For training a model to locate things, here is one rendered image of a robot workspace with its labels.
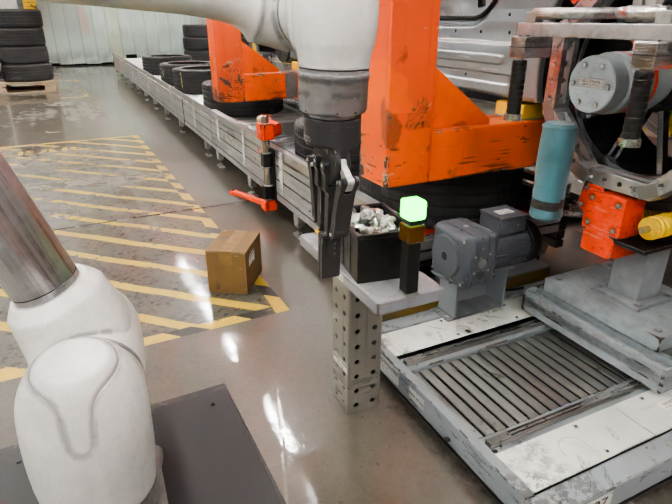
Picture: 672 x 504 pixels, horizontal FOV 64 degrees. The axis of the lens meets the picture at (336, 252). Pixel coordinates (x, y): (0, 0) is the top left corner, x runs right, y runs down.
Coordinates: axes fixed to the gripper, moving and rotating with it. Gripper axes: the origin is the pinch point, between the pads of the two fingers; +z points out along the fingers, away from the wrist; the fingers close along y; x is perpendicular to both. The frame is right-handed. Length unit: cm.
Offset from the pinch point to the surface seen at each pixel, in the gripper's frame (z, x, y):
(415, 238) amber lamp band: 9.4, 27.2, -18.4
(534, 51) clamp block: -23, 72, -42
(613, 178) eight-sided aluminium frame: 6, 92, -27
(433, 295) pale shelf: 23.9, 33.2, -18.3
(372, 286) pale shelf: 23.2, 22.0, -25.5
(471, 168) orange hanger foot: 15, 80, -70
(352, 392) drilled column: 62, 24, -36
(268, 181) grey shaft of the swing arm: 53, 50, -190
